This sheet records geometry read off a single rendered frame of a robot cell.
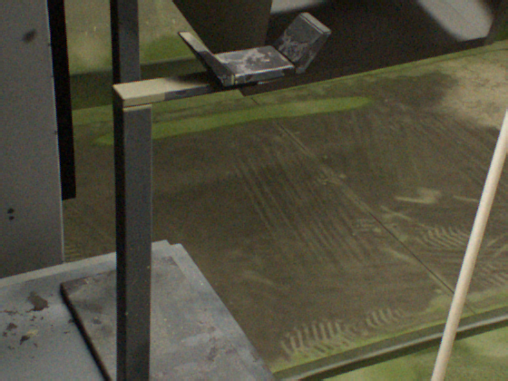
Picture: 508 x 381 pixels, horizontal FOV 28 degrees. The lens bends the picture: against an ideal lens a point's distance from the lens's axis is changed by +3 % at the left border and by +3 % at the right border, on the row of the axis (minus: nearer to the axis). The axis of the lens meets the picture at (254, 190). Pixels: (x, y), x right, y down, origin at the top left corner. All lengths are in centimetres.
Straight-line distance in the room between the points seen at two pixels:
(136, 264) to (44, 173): 65
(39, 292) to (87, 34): 185
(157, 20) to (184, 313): 197
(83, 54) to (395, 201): 89
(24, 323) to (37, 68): 39
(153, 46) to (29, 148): 157
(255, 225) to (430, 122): 72
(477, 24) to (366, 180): 48
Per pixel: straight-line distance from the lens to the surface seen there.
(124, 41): 74
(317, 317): 204
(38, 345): 83
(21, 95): 116
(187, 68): 277
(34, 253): 127
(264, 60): 55
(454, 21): 229
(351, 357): 196
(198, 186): 242
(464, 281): 151
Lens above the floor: 133
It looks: 32 degrees down
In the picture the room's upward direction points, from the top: 4 degrees clockwise
